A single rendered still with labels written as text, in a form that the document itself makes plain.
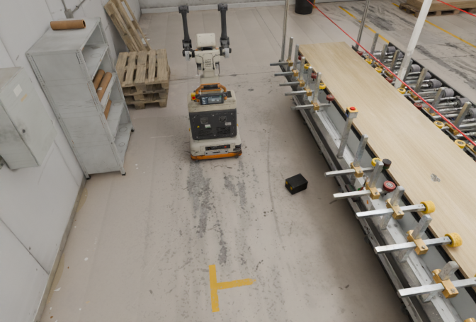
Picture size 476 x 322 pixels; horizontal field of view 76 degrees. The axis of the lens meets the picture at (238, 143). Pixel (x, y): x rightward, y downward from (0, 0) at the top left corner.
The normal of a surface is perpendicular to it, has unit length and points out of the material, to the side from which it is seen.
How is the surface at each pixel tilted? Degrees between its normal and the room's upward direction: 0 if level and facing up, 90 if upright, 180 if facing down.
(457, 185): 0
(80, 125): 90
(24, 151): 90
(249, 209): 0
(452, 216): 0
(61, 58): 90
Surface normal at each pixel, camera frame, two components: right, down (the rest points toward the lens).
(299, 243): -0.02, -0.77
